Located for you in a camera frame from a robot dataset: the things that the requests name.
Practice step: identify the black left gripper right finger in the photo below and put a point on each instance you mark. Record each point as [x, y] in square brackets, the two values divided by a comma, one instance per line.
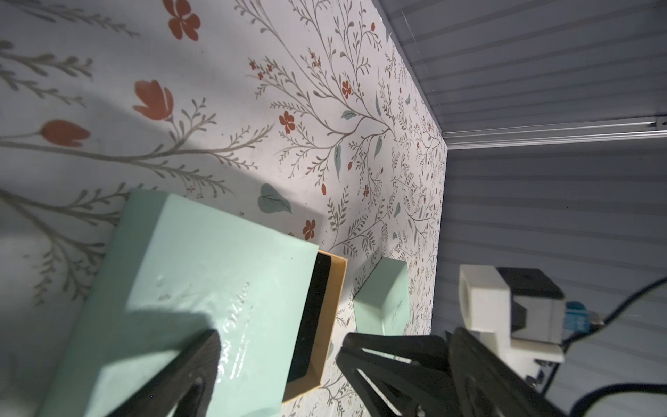
[485, 386]

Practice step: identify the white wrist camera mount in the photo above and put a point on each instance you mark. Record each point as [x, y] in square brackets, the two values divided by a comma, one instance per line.
[521, 314]

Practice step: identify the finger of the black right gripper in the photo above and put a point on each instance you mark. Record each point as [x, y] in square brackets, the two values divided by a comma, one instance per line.
[398, 375]

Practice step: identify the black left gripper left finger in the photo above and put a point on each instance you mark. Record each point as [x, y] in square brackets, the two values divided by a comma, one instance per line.
[184, 387]

